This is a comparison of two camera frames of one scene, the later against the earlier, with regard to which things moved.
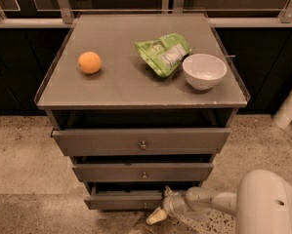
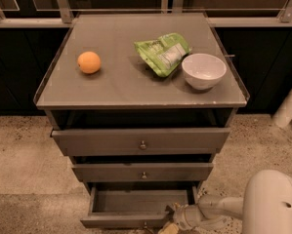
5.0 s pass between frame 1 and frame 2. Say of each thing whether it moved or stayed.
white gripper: moved
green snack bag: stayed
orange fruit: stayed
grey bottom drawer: moved
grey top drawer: stayed
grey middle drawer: stayed
